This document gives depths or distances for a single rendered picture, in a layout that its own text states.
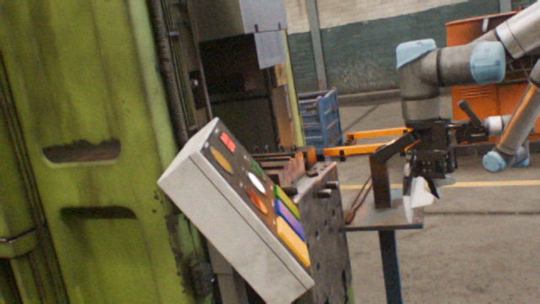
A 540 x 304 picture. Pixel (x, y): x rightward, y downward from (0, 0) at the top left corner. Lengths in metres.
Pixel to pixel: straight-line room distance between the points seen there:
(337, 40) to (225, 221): 8.69
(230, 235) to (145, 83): 0.50
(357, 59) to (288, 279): 8.59
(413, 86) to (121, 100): 0.64
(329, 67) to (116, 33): 8.41
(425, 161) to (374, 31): 8.19
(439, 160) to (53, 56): 0.97
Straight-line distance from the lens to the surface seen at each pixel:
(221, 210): 0.74
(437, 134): 1.01
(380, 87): 9.23
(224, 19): 1.30
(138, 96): 1.14
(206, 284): 1.25
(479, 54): 0.96
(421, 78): 0.98
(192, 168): 0.72
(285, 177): 1.41
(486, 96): 4.92
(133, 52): 1.14
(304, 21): 9.56
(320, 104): 5.17
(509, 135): 1.83
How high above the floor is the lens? 1.33
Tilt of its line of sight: 13 degrees down
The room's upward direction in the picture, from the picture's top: 10 degrees counter-clockwise
